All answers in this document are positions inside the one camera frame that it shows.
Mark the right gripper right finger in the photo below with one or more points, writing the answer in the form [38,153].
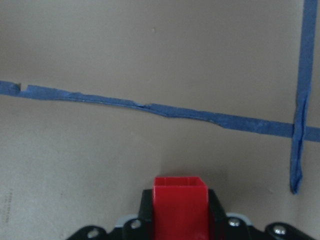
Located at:
[216,212]

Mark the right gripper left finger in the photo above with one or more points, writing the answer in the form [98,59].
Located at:
[145,213]

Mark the red toy block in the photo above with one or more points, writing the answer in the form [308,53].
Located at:
[180,208]

